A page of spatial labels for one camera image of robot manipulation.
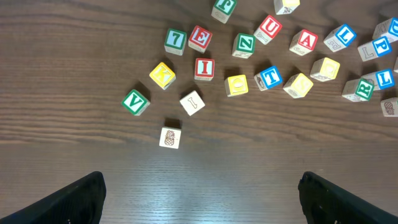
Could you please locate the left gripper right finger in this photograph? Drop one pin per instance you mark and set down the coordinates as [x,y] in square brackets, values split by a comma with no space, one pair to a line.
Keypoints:
[324,202]

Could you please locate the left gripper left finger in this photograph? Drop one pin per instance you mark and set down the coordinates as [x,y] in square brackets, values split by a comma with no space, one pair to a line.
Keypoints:
[80,202]

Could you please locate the red letter A block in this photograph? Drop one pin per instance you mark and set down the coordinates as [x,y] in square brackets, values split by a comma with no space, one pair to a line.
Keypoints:
[303,42]

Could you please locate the red letter I block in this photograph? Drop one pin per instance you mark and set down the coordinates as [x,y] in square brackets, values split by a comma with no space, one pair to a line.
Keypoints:
[204,69]

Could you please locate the wooden pineapple block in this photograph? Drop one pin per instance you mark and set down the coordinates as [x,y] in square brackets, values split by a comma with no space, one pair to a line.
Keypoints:
[170,137]

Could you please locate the green letter V block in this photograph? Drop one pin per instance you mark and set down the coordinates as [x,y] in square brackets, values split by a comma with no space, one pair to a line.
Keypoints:
[135,102]

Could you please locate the green letter B block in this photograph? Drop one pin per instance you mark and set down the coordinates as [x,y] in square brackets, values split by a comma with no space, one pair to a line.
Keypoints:
[390,107]

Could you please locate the green letter R block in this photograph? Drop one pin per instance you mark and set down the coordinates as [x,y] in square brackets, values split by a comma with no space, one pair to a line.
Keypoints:
[358,90]

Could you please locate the yellow block centre upper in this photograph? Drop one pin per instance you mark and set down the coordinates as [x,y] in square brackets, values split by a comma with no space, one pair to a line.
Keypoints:
[325,69]

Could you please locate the blue letter T block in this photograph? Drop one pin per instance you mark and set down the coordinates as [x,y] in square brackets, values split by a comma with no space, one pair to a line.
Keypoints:
[268,78]

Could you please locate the blue letter L block lower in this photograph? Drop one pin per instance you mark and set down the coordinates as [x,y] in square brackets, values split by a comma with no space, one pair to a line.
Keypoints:
[381,79]

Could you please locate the blue letter l block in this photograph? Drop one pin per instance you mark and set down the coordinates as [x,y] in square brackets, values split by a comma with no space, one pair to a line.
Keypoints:
[340,38]
[381,79]

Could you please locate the yellow letter O block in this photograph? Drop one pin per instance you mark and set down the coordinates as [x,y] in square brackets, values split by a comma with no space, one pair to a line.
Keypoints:
[236,85]

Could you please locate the plain wooden I block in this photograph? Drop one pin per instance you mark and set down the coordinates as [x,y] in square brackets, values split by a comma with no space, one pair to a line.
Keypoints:
[192,103]

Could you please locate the yellow letter K block left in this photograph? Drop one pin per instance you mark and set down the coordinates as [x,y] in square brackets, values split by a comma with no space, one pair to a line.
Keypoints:
[163,75]

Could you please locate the blue letter P block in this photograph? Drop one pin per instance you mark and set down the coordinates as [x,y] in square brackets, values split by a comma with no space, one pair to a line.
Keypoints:
[374,49]

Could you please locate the blue letter L block upper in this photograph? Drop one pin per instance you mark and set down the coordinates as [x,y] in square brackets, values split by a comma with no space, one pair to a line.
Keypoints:
[340,38]

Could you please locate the green letter Z block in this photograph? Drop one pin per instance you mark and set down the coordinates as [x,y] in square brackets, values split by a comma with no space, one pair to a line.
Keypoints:
[244,46]

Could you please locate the red letter U block left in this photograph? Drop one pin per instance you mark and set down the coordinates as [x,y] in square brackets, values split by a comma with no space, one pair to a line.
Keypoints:
[268,29]

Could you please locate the blue letter D block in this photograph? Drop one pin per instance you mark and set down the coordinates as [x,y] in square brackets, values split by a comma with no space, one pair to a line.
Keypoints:
[387,29]

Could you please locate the green number 7 block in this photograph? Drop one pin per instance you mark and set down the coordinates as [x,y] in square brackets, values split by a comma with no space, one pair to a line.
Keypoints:
[175,42]

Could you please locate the yellow block top row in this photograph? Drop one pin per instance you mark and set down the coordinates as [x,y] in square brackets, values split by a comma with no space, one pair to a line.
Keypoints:
[285,6]

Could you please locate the red letter E block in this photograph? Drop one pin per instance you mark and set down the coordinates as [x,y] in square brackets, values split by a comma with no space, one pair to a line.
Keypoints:
[199,39]

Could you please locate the green letter J block top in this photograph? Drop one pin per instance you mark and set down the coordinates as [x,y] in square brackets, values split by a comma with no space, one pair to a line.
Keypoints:
[223,9]

